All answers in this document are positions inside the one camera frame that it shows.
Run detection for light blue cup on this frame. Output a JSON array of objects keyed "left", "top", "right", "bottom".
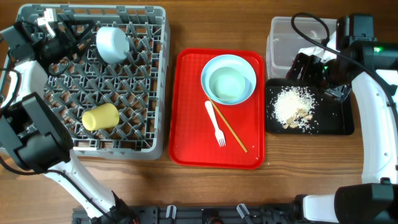
[{"left": 96, "top": 27, "right": 129, "bottom": 64}]

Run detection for light green bowl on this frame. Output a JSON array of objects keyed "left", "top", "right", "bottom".
[{"left": 209, "top": 67, "right": 246, "bottom": 101}]

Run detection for yellow plastic cup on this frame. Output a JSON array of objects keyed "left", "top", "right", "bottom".
[{"left": 81, "top": 103, "right": 119, "bottom": 131}]

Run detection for wooden chopstick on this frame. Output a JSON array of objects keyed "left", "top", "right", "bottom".
[{"left": 208, "top": 96, "right": 248, "bottom": 153}]

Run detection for white plastic fork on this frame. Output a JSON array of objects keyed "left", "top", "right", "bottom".
[{"left": 205, "top": 101, "right": 226, "bottom": 147}]

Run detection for white napkin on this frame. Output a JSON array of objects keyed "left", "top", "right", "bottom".
[{"left": 298, "top": 46, "right": 329, "bottom": 58}]

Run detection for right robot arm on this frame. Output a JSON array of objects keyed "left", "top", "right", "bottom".
[{"left": 287, "top": 14, "right": 397, "bottom": 223}]

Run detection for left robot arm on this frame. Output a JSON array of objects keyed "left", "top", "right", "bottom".
[{"left": 1, "top": 19, "right": 139, "bottom": 223}]

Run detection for grey dishwasher rack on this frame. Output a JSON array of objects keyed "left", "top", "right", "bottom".
[{"left": 0, "top": 3, "right": 171, "bottom": 161}]

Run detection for pile of white rice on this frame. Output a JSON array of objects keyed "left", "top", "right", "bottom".
[{"left": 266, "top": 86, "right": 319, "bottom": 133}]

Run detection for black plastic tray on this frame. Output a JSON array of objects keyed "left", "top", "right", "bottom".
[{"left": 265, "top": 78, "right": 354, "bottom": 135}]

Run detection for clear plastic bin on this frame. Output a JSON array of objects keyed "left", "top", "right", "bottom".
[{"left": 266, "top": 17, "right": 326, "bottom": 79}]

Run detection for peanut shells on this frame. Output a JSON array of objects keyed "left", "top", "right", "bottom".
[{"left": 283, "top": 109, "right": 313, "bottom": 130}]

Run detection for light blue round plate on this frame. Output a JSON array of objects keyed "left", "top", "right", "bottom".
[{"left": 200, "top": 54, "right": 257, "bottom": 105}]

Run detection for red plastic tray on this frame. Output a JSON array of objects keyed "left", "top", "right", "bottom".
[{"left": 169, "top": 48, "right": 266, "bottom": 169}]

